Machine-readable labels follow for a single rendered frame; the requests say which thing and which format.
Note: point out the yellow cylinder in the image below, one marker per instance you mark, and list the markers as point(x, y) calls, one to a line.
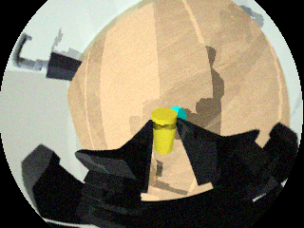
point(164, 126)

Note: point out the cyan circle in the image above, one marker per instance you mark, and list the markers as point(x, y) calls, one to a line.
point(180, 112)

